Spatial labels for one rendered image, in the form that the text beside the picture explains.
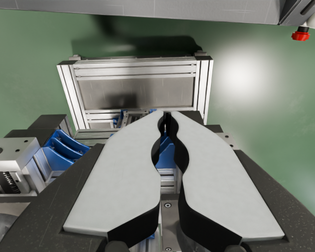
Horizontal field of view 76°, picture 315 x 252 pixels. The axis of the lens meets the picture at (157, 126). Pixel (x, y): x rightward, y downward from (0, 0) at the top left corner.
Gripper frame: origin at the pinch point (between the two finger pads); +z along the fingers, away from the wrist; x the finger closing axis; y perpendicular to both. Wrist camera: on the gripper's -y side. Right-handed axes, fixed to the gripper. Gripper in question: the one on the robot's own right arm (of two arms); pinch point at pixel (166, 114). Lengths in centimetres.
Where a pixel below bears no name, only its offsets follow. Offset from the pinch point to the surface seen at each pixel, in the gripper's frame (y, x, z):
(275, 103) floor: 55, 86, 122
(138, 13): -3.6, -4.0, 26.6
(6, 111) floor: 72, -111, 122
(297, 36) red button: 0, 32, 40
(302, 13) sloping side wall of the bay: -5.0, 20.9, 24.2
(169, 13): -3.9, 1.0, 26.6
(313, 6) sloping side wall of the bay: -5.9, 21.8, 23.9
